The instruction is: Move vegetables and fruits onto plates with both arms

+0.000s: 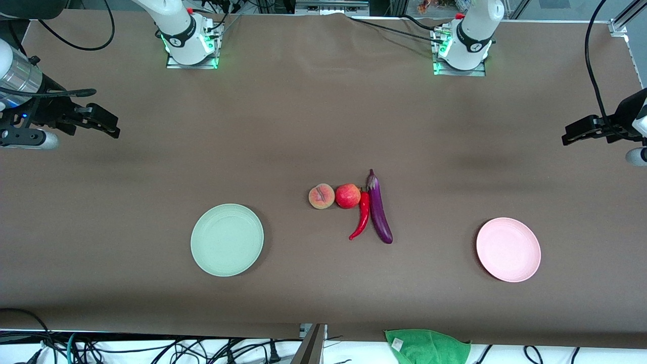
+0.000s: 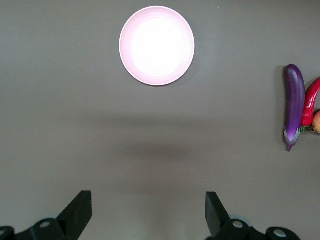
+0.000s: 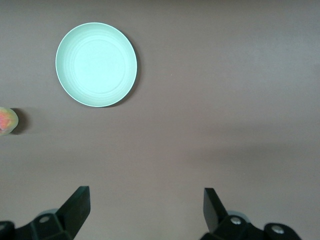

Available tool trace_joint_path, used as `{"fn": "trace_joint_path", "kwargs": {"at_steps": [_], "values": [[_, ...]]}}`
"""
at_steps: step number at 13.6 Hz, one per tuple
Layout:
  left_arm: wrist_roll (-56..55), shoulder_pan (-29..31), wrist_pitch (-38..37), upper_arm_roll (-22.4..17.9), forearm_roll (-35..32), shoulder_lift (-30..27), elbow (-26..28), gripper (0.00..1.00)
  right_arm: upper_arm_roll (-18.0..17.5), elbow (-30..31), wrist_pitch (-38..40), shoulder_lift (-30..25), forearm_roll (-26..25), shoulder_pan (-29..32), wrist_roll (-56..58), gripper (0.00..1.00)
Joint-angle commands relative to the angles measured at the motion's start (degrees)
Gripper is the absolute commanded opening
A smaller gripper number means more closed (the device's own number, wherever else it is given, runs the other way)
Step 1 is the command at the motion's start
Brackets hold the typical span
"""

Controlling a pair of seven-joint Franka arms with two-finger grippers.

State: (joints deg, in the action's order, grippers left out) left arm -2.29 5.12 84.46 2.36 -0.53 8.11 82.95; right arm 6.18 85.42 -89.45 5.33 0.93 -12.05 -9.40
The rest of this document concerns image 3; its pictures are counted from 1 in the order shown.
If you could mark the brown table cover cloth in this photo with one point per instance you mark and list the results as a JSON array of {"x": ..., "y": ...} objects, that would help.
[{"x": 225, "y": 100}]

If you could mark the pale green round plate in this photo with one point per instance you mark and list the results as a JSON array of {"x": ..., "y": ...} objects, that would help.
[{"x": 96, "y": 65}]

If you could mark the yellow pink peach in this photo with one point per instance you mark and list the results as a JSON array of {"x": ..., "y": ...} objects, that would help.
[{"x": 7, "y": 121}]

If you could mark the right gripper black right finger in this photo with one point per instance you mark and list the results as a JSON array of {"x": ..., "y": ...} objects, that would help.
[{"x": 217, "y": 220}]

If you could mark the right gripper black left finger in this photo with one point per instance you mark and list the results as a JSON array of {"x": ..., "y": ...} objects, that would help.
[{"x": 70, "y": 220}]

